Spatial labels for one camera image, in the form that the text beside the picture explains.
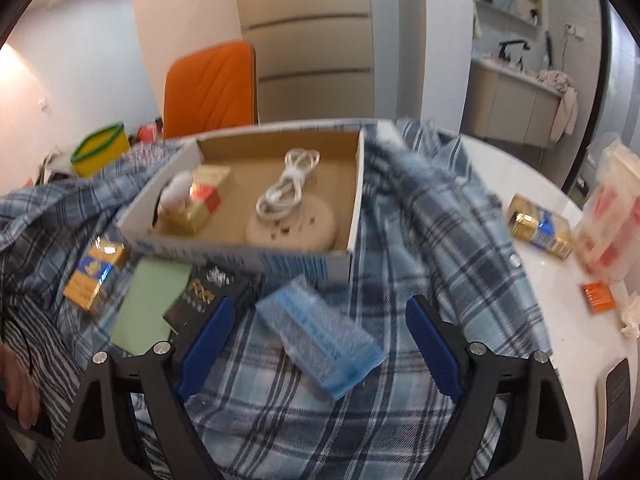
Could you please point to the person's left hand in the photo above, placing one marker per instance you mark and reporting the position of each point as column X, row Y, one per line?
column 17, row 385

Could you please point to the black printed box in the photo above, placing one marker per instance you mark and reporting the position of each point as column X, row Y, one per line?
column 210, row 295

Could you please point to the blue tissue packet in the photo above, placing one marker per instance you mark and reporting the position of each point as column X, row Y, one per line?
column 320, row 335

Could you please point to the beige refrigerator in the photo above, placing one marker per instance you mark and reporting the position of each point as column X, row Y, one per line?
column 310, row 50

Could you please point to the yellow bin with green rim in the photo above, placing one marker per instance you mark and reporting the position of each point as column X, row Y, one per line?
column 97, row 152

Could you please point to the red object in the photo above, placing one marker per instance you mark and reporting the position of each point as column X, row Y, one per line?
column 150, row 132

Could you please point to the white crumpled cloth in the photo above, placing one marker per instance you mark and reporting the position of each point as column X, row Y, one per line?
column 57, row 162

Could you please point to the white wall switch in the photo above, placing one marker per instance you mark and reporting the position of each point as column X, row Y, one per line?
column 45, row 105

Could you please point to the gold red cigarette pack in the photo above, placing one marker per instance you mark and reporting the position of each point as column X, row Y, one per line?
column 205, row 195

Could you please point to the pale green flat packet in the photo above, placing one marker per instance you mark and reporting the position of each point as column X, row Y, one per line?
column 145, row 305

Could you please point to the crumpled white tissue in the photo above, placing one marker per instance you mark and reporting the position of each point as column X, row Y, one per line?
column 632, row 317

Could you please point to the white wall outlet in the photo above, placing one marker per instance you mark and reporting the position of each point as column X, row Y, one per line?
column 575, row 30

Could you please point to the black hair tool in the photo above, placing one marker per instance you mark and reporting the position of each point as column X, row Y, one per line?
column 547, row 50

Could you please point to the orange padded chair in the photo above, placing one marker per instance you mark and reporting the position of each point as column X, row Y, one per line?
column 210, row 90

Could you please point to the gold blue cigarette pack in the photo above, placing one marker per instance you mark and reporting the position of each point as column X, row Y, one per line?
column 92, row 280
column 542, row 227

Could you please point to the small white pink object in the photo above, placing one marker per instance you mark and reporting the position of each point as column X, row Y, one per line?
column 177, row 190

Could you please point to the blue plaid shirt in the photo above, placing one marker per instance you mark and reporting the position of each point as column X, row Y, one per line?
column 425, row 240

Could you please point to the pink towel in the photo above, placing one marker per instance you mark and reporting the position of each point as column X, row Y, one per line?
column 565, row 105

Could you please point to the striped cloth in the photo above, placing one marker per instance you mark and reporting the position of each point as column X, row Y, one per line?
column 55, row 360

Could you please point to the cardboard box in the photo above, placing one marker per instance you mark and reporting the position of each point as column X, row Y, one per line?
column 240, row 172

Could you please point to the beige vanity cabinet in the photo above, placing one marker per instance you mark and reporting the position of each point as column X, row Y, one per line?
column 505, row 100

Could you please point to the smartphone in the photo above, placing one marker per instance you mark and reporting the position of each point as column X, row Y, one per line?
column 615, row 410

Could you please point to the beige round device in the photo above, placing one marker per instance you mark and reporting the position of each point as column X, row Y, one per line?
column 310, row 227

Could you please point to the black faucet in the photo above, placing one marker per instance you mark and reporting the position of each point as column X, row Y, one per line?
column 505, row 50

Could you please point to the pink dotted cloth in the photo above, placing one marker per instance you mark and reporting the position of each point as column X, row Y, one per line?
column 150, row 152

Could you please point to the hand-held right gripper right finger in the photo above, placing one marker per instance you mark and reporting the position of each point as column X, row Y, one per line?
column 435, row 350

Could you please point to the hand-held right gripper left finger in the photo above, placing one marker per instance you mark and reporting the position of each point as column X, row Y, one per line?
column 207, row 350

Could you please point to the small orange packet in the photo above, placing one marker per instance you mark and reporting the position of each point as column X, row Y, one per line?
column 597, row 297

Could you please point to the plastic-wrapped cup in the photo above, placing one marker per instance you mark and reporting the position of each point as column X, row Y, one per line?
column 607, row 220

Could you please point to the black framed glass door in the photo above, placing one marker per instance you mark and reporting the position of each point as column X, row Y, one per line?
column 592, row 110

